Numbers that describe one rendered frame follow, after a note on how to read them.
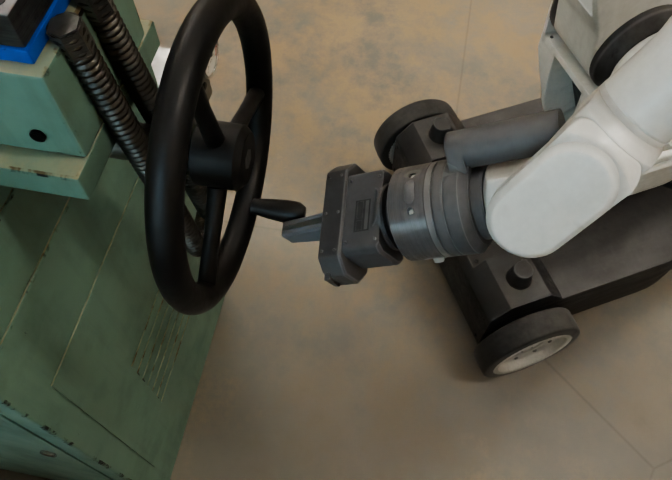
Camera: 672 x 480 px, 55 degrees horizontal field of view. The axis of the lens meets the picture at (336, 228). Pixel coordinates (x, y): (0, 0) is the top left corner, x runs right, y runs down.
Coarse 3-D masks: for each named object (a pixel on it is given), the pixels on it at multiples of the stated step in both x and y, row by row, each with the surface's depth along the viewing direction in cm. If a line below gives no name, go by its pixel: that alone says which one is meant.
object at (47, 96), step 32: (128, 0) 53; (96, 32) 49; (0, 64) 44; (32, 64) 44; (64, 64) 45; (0, 96) 46; (32, 96) 45; (64, 96) 46; (0, 128) 49; (32, 128) 48; (64, 128) 48; (96, 128) 51
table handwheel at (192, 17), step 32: (224, 0) 49; (192, 32) 46; (256, 32) 60; (192, 64) 45; (256, 64) 64; (160, 96) 44; (192, 96) 45; (256, 96) 66; (160, 128) 44; (192, 128) 57; (224, 128) 56; (256, 128) 69; (128, 160) 59; (160, 160) 44; (192, 160) 56; (224, 160) 55; (256, 160) 70; (160, 192) 45; (224, 192) 58; (256, 192) 70; (160, 224) 45; (160, 256) 47; (224, 256) 65; (160, 288) 50; (192, 288) 52; (224, 288) 62
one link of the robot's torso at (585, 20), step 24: (576, 0) 87; (600, 0) 80; (624, 0) 82; (648, 0) 84; (552, 24) 99; (576, 24) 91; (600, 24) 85; (624, 24) 86; (648, 24) 85; (576, 48) 94; (600, 48) 89; (624, 48) 87; (600, 72) 91
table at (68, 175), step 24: (144, 24) 58; (144, 48) 58; (0, 144) 51; (96, 144) 52; (0, 168) 50; (24, 168) 50; (48, 168) 50; (72, 168) 50; (96, 168) 52; (48, 192) 52; (72, 192) 51
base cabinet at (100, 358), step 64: (128, 192) 82; (64, 256) 69; (128, 256) 85; (192, 256) 112; (64, 320) 71; (128, 320) 88; (192, 320) 118; (0, 384) 61; (64, 384) 73; (128, 384) 92; (192, 384) 125; (0, 448) 91; (64, 448) 81; (128, 448) 96
